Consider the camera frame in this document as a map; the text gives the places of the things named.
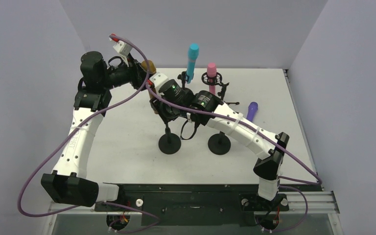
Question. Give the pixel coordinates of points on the aluminium frame rail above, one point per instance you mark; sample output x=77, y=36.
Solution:
x=322, y=202

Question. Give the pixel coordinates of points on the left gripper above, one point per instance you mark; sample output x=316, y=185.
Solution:
x=137, y=75

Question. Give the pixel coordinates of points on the purple mic black stand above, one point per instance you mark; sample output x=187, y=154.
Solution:
x=219, y=144

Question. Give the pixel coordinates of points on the gold microphone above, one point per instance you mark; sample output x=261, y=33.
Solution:
x=149, y=66

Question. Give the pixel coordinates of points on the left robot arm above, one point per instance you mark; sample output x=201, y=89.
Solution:
x=68, y=183

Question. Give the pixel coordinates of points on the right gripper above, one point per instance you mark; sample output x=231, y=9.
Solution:
x=157, y=105

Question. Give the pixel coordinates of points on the black tripod shock mount stand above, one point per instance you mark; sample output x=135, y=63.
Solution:
x=219, y=82

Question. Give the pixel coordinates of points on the cyan mic black stand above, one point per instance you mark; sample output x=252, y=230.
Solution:
x=183, y=77

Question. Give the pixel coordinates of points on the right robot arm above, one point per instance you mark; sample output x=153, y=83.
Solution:
x=204, y=108

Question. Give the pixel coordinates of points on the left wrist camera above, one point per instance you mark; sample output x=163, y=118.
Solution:
x=123, y=49

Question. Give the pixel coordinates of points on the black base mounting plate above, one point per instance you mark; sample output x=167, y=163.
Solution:
x=201, y=205

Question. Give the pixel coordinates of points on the gold mic black stand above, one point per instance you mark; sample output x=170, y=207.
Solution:
x=169, y=143

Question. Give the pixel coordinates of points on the pink microphone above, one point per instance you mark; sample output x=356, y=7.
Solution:
x=211, y=75

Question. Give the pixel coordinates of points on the cyan microphone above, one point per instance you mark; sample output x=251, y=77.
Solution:
x=193, y=53

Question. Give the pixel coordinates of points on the purple microphone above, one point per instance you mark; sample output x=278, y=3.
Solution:
x=252, y=110

